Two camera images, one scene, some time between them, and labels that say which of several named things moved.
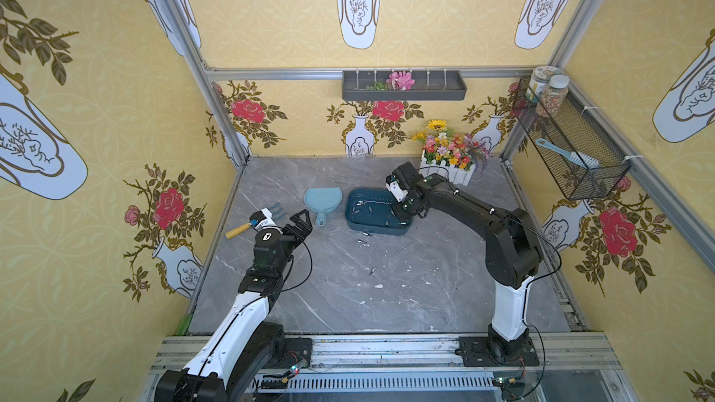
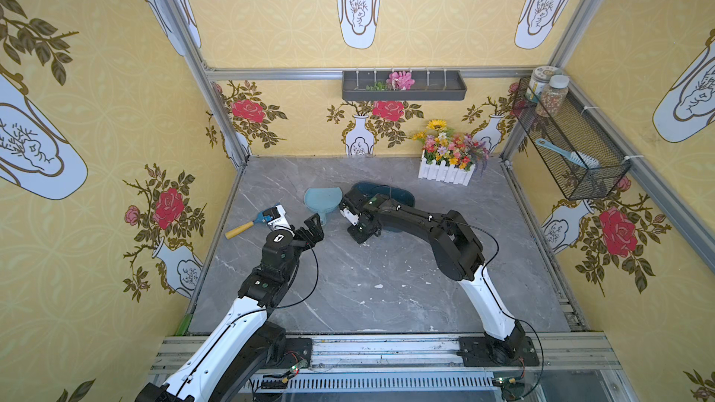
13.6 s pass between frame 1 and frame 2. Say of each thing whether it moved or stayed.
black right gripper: moved
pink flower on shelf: stayed
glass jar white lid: stayed
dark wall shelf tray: stayed
